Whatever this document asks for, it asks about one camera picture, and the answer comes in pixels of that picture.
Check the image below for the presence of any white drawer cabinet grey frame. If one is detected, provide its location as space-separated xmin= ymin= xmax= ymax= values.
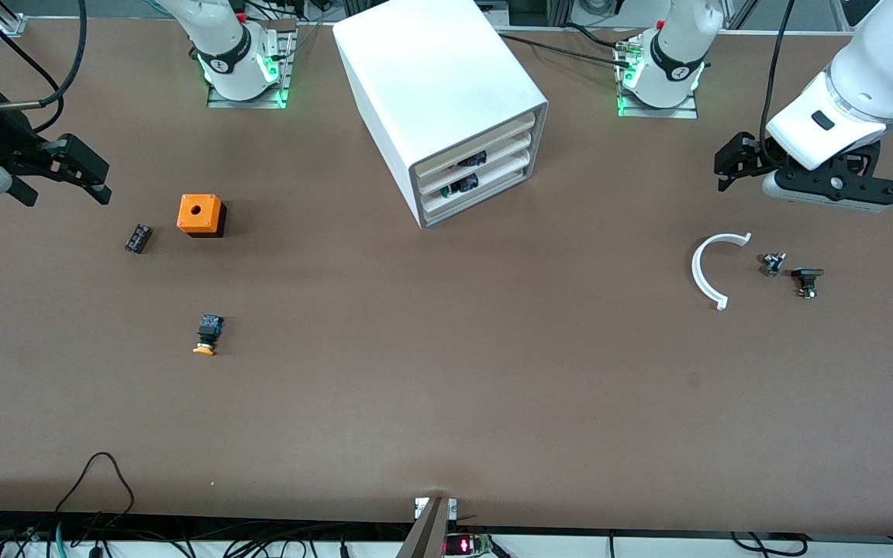
xmin=333 ymin=0 xmax=550 ymax=230

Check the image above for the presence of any black cable bundle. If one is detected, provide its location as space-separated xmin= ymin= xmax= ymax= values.
xmin=0 ymin=510 xmax=416 ymax=558

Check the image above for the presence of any thin black looped cable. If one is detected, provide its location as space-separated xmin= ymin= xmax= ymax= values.
xmin=54 ymin=451 xmax=136 ymax=536

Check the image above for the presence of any thick black cable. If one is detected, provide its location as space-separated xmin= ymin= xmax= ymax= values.
xmin=0 ymin=0 xmax=66 ymax=134
xmin=759 ymin=0 xmax=798 ymax=152
xmin=0 ymin=0 xmax=89 ymax=109

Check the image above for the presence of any orange button enclosure box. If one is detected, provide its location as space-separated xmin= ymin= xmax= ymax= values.
xmin=177 ymin=193 xmax=228 ymax=239

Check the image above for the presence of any white plastic tray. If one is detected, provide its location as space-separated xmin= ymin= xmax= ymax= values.
xmin=422 ymin=155 xmax=533 ymax=218

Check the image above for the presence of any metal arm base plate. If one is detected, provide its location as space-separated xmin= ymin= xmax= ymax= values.
xmin=205 ymin=29 xmax=298 ymax=110
xmin=615 ymin=35 xmax=700 ymax=120

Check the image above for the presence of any orange mushroom push button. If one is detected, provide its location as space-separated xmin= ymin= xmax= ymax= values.
xmin=191 ymin=313 xmax=226 ymax=357

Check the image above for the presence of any grey camera stand post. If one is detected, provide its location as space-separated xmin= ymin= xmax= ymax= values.
xmin=395 ymin=496 xmax=459 ymax=558

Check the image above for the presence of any small black switch part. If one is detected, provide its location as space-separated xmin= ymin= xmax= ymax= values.
xmin=791 ymin=267 xmax=826 ymax=300

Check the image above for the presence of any circuit board red light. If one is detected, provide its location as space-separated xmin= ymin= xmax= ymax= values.
xmin=445 ymin=533 xmax=495 ymax=558

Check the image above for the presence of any white curved plastic piece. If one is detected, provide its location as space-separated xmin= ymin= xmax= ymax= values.
xmin=691 ymin=232 xmax=753 ymax=312

